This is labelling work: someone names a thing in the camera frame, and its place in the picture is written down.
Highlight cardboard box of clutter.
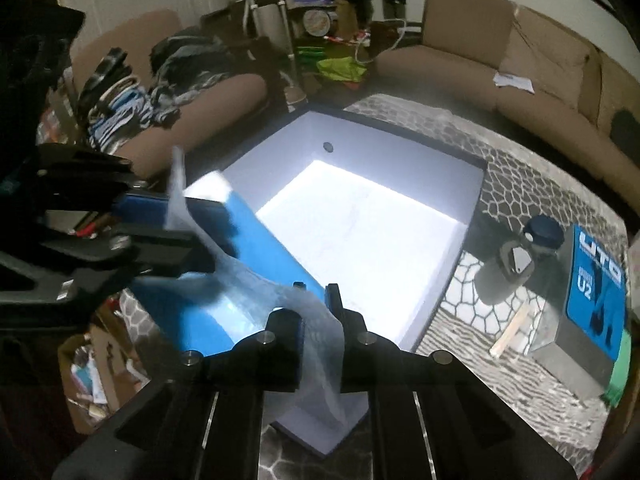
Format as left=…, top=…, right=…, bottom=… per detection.
left=56, top=309, right=152, bottom=432

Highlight dark plaid blanket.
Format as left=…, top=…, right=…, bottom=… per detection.
left=149, top=34, right=262, bottom=127

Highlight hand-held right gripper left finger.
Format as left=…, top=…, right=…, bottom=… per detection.
left=52, top=309, right=306, bottom=480

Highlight clear plastic wrap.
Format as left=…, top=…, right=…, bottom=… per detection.
left=165, top=145, right=352, bottom=428

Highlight green cloth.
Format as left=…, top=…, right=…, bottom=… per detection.
left=604, top=329, right=633, bottom=407

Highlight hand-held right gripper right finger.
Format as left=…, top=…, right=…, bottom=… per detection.
left=325, top=283, right=577, bottom=480

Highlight brown corner sofa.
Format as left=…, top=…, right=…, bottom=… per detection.
left=372, top=0, right=640, bottom=196

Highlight white papers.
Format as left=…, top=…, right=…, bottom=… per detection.
left=492, top=71, right=536, bottom=94

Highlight wooden stick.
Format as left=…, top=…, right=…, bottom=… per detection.
left=490, top=305, right=532, bottom=358

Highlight lime green bag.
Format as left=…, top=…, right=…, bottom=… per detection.
left=316, top=56, right=367, bottom=84

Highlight dark blue cap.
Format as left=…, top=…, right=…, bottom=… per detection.
left=524, top=215, right=567, bottom=262

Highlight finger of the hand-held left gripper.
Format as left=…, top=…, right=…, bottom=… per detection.
left=37, top=143, right=227, bottom=217
left=0, top=231, right=217, bottom=307

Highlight grey patterned rug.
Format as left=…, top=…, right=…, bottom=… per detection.
left=119, top=92, right=632, bottom=480

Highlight round white clock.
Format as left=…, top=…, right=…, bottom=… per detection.
left=302, top=9, right=332, bottom=39

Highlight white pole stand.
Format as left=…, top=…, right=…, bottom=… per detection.
left=240, top=0, right=307, bottom=107

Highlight white cable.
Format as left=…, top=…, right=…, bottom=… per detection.
left=349, top=19, right=422, bottom=63

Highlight grey box with blue print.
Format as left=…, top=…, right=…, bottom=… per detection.
left=529, top=222, right=629, bottom=402

